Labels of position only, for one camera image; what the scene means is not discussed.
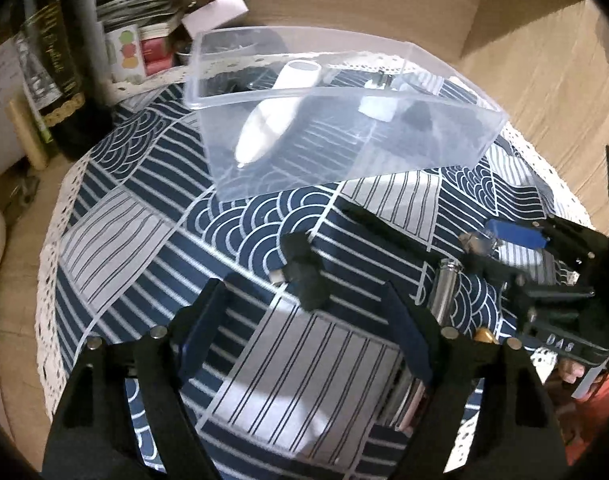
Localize pale wooden stick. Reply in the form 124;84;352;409
8;97;51;172

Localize person's right hand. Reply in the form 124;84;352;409
557;359;586;385

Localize clear plastic container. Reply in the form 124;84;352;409
183;25;510;202

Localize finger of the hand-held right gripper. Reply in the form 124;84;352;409
483;215;608;267
461;254;595;322

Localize white box with fruit print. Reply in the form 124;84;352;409
103;24;146;86

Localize dark glass wine bottle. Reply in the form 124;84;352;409
13;0;114;161

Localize white card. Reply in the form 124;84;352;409
180;0;250;37

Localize silver metal cylinder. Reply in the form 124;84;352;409
428;258;466;322

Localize white paper sheet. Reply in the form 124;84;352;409
0;37;35;177

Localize small white block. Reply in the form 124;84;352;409
358;97;401;124

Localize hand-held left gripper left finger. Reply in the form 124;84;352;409
44;277;230;480

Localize stack of papers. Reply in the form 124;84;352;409
95;0;192;31

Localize blue patterned lace-edged placemat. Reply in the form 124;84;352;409
33;51;594;480

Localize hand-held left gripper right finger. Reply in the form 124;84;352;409
380;280;571;480

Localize small brass metal piece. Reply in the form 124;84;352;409
459;232;496;257

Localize red box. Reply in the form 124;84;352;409
138;27;181;78

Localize white pen-shaped device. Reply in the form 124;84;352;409
234;59;323;169

